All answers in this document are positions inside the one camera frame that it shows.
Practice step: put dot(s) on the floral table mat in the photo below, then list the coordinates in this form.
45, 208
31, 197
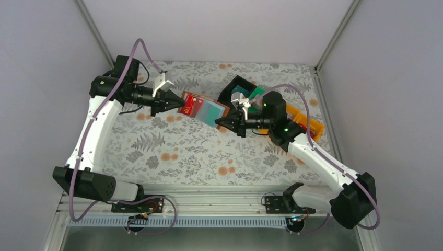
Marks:
170, 148

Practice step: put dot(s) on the red credit card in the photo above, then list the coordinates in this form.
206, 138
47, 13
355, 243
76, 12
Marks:
192, 105

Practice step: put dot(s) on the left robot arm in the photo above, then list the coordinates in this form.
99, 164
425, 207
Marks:
82, 174

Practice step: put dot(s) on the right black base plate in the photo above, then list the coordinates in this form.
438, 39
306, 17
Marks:
284, 205

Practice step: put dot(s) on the aluminium rail frame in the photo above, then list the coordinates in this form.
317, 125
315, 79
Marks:
194, 206

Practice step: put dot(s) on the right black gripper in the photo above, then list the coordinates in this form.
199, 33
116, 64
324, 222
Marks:
237, 120

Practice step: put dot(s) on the teal credit card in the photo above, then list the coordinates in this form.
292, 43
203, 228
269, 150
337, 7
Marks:
209, 112

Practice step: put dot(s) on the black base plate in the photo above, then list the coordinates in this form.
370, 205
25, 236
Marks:
146, 204
284, 205

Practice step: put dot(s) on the black storage bin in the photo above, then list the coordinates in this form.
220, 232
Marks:
238, 84

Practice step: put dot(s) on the orange storage bin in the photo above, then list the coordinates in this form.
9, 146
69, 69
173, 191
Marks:
304, 121

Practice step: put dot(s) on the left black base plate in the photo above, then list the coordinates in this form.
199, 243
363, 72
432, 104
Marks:
146, 204

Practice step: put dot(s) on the green storage bin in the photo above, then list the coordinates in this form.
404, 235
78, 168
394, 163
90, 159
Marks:
256, 106

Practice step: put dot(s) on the brown leather card holder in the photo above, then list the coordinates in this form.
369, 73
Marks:
207, 99

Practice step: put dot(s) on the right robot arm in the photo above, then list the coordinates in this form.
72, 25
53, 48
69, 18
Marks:
349, 196

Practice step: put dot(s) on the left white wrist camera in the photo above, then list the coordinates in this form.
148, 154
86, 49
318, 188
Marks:
162, 82

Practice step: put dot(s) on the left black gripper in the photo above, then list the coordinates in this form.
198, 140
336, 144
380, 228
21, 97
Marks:
161, 101

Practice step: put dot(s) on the teal item in black bin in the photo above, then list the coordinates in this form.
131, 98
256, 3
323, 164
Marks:
239, 93

